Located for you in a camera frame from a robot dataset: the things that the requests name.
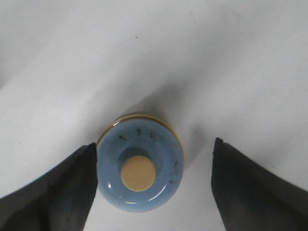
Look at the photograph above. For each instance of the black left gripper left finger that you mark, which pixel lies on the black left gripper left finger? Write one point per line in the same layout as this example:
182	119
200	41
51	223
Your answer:
59	200

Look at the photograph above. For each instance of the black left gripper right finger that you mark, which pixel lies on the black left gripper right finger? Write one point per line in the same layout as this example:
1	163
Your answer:
250	198

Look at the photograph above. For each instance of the blue and cream desk bell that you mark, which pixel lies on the blue and cream desk bell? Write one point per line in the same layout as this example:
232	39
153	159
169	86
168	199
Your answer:
140	163

